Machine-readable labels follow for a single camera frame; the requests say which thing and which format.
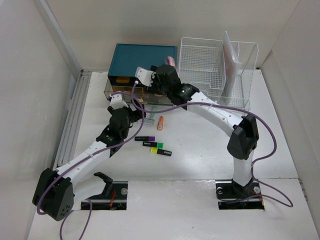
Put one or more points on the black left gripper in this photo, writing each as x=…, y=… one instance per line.
x=136, y=114

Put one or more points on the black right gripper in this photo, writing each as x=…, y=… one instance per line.
x=153, y=87

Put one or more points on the pink cap clear pen tube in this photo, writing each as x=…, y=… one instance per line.
x=170, y=61

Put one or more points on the teal desktop drawer cabinet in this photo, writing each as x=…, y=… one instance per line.
x=137, y=62

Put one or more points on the clear mesh zipper pouch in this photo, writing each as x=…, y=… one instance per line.
x=232, y=66

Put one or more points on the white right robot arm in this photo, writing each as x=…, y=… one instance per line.
x=241, y=130

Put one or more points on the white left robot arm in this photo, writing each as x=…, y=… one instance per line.
x=61, y=190

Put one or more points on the purple cap black highlighter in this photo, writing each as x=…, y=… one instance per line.
x=145, y=138

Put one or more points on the clear staples box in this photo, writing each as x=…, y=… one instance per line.
x=147, y=121

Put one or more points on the yellow cap black highlighter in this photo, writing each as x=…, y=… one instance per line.
x=160, y=151

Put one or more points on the green cap black highlighter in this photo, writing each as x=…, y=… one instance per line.
x=153, y=144

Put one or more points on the clear acrylic file holder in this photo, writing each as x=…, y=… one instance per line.
x=247, y=53

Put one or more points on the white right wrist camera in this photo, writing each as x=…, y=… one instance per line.
x=144, y=76

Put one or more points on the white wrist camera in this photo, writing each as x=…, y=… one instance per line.
x=116, y=100
x=144, y=76

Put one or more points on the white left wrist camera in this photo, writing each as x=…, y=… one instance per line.
x=116, y=100

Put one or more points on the white wire mesh file tray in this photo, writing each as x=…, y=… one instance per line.
x=202, y=64

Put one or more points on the aluminium rail frame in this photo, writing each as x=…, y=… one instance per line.
x=66, y=145

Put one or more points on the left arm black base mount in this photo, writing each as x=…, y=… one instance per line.
x=113, y=196

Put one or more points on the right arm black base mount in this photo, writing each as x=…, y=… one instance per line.
x=232, y=196

